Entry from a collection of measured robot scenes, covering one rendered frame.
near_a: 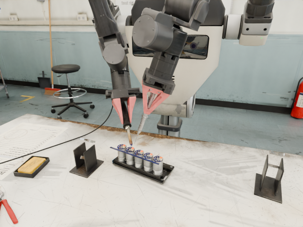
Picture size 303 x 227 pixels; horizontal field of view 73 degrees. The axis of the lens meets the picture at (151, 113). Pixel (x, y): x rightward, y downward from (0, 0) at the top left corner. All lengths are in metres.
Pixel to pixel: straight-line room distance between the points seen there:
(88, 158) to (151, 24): 0.37
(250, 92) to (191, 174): 2.63
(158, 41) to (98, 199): 0.37
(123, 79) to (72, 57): 3.22
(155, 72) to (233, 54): 2.58
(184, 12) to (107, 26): 0.26
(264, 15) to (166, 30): 0.50
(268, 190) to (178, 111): 0.46
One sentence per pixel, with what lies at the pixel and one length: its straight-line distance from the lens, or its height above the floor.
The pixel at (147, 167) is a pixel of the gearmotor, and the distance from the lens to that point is 0.54.
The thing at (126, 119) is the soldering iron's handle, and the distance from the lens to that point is 0.61.
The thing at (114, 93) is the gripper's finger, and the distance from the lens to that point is 0.60.
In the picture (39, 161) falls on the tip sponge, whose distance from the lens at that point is 0.67.
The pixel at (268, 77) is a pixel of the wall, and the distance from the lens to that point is 3.12.
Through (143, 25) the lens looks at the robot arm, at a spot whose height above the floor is 1.12.
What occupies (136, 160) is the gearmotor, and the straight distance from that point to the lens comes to 0.55.
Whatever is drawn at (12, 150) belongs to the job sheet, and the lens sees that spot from 0.80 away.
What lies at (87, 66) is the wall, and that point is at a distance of 3.68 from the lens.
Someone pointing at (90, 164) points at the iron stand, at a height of 0.77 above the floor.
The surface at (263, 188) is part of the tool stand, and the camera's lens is 0.60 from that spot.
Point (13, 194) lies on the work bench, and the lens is 0.62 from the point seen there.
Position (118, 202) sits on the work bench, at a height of 0.75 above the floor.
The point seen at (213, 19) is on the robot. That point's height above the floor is 1.13.
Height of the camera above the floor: 1.12
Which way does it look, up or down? 24 degrees down
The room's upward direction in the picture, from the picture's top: straight up
